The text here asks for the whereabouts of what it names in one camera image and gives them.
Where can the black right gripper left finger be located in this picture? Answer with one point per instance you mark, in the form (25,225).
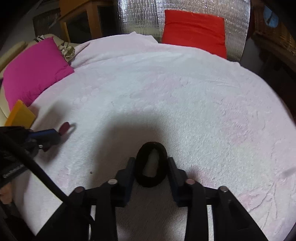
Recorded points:
(90,214)

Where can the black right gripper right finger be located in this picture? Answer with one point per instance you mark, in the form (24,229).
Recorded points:
(231,221)

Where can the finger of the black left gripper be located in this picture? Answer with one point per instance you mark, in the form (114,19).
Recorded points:
(47,142)
(49,135)

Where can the thick black hair scrunchie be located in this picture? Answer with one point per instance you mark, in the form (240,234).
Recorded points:
(150,165)

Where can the person left hand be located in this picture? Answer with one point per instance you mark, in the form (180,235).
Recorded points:
(6,195)

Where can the orange cardboard tray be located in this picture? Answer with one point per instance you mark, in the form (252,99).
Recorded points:
(20,116)

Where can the magenta cushion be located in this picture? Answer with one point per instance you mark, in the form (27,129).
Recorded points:
(33,71)

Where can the cream leather sofa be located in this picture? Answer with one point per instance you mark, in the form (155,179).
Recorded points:
(12,53)

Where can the patterned silver fabric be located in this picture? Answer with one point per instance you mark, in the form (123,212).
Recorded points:
(67,51)

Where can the wooden cabinet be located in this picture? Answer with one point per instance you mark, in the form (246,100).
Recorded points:
(86,20)

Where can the wicker basket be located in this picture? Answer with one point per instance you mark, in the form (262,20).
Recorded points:
(276,40)

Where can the red cushion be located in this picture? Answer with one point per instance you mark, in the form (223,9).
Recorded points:
(203,31)

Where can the blue cloth in basket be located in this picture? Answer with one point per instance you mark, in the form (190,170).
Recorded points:
(270,18)

